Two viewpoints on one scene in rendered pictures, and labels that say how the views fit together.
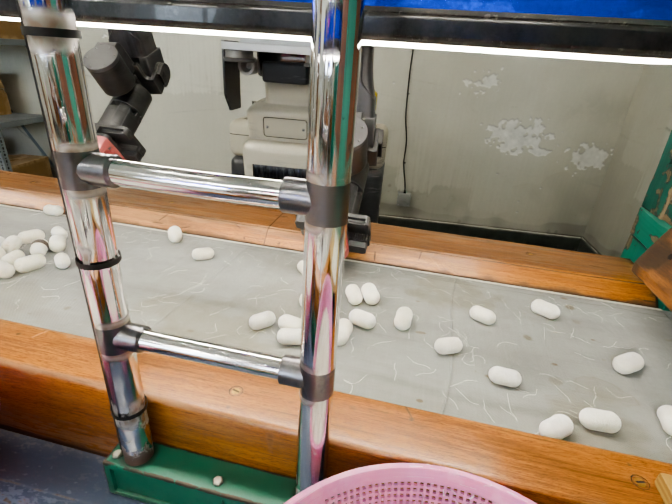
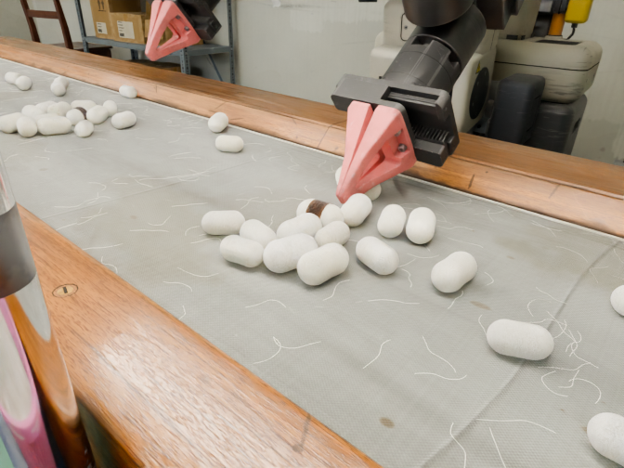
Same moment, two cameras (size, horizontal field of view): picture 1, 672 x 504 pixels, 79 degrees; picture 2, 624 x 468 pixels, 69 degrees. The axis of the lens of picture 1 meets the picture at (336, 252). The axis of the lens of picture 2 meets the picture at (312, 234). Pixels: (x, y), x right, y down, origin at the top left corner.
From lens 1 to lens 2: 24 cm
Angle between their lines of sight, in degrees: 25
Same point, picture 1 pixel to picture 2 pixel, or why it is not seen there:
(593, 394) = not seen: outside the picture
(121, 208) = (185, 94)
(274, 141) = not seen: hidden behind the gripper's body
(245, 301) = (232, 201)
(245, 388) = (81, 291)
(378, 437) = (193, 455)
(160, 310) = (126, 189)
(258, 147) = (388, 53)
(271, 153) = not seen: hidden behind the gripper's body
